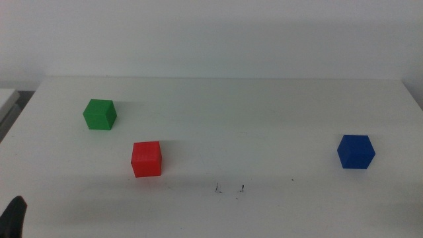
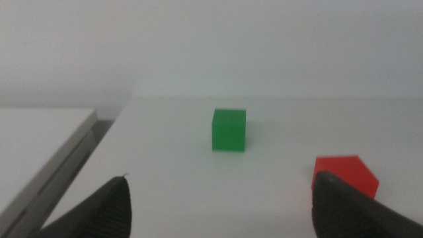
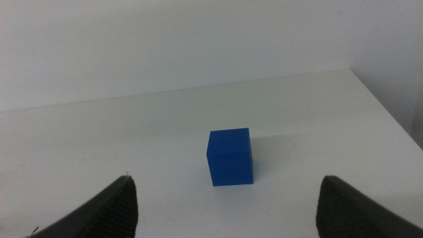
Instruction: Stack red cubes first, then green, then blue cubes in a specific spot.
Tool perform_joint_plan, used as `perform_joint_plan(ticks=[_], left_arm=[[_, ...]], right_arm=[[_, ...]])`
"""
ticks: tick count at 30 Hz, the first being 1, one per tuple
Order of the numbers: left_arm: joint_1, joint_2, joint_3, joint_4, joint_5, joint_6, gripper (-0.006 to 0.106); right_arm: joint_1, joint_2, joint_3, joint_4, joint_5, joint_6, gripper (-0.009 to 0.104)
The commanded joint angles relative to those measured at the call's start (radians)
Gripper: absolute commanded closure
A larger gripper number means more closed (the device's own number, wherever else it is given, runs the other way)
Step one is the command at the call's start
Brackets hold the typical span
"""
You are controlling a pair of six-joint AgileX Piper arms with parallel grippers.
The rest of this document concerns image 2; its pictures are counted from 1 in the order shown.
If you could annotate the red cube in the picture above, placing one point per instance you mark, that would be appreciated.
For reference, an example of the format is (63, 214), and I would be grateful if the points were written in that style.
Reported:
(352, 172)

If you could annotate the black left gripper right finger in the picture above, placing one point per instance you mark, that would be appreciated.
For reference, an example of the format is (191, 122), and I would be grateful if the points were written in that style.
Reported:
(343, 211)

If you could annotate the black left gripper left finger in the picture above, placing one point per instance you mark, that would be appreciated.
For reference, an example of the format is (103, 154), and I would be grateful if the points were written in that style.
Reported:
(109, 208)

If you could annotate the green cube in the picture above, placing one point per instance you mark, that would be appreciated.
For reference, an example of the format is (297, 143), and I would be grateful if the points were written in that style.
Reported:
(228, 130)

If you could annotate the white side table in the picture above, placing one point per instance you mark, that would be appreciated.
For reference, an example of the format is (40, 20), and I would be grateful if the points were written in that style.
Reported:
(29, 142)

